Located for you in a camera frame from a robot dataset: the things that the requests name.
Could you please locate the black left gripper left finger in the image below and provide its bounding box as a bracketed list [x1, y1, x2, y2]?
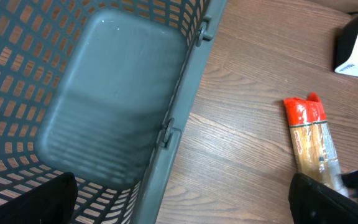
[0, 172, 78, 224]

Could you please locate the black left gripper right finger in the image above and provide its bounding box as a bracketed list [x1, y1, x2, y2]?
[288, 173, 358, 224]

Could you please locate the orange spaghetti pasta packet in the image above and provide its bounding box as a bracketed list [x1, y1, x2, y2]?
[283, 93, 349, 197]

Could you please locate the grey plastic shopping basket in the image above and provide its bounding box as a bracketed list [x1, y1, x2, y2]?
[0, 0, 226, 223]

